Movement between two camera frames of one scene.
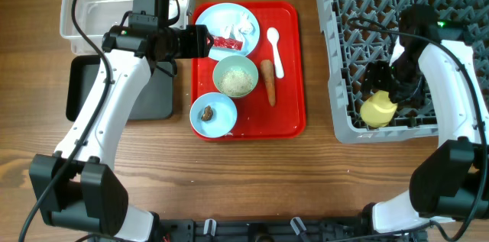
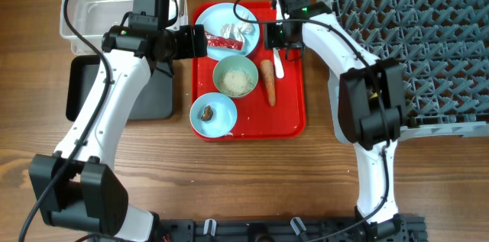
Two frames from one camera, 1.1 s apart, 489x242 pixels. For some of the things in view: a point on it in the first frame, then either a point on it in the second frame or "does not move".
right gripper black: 374,77 → 270,40
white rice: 235,82 does not move
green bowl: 235,76 does not move
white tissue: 242,28 does not move
